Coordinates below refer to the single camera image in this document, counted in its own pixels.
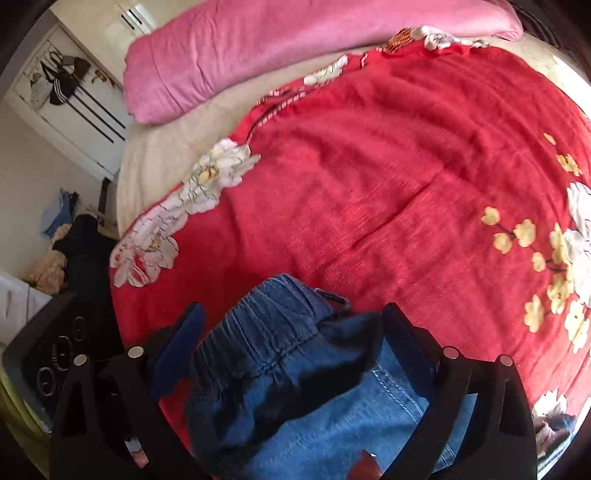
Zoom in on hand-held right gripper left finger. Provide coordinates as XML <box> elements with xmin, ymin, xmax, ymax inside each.
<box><xmin>50</xmin><ymin>302</ymin><xmax>206</xmax><ymax>480</ymax></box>

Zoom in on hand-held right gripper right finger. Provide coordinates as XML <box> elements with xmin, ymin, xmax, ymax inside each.
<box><xmin>383</xmin><ymin>302</ymin><xmax>539</xmax><ymax>480</ymax></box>

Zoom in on blue denim pants with lace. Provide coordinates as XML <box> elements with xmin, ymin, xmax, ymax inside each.
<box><xmin>187</xmin><ymin>273</ymin><xmax>478</xmax><ymax>480</ymax></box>

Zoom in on black cloth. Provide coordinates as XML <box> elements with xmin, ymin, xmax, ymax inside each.
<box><xmin>53</xmin><ymin>213</ymin><xmax>118</xmax><ymax>303</ymax></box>

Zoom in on beige cloth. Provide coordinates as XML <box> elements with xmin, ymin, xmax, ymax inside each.
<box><xmin>24</xmin><ymin>226</ymin><xmax>70</xmax><ymax>295</ymax></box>

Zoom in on red floral blanket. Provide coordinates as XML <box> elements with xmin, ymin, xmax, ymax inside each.
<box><xmin>108</xmin><ymin>28</ymin><xmax>591</xmax><ymax>464</ymax></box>

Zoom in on white storage box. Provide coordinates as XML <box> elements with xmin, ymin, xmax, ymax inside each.
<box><xmin>0</xmin><ymin>271</ymin><xmax>52</xmax><ymax>346</ymax></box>

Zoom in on light blue cloth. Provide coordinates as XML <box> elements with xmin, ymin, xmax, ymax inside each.
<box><xmin>39</xmin><ymin>188</ymin><xmax>80</xmax><ymax>237</ymax></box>

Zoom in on beige bed sheet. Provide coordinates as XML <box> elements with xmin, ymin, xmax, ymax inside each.
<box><xmin>115</xmin><ymin>34</ymin><xmax>591</xmax><ymax>238</ymax></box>

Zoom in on white wardrobe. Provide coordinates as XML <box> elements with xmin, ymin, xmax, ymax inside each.
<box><xmin>4</xmin><ymin>23</ymin><xmax>134</xmax><ymax>182</ymax></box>

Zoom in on black striped jacket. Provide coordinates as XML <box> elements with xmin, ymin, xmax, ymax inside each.
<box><xmin>41</xmin><ymin>53</ymin><xmax>90</xmax><ymax>107</ymax></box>

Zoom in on pink quilt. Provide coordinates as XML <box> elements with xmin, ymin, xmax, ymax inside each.
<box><xmin>122</xmin><ymin>0</ymin><xmax>525</xmax><ymax>126</ymax></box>

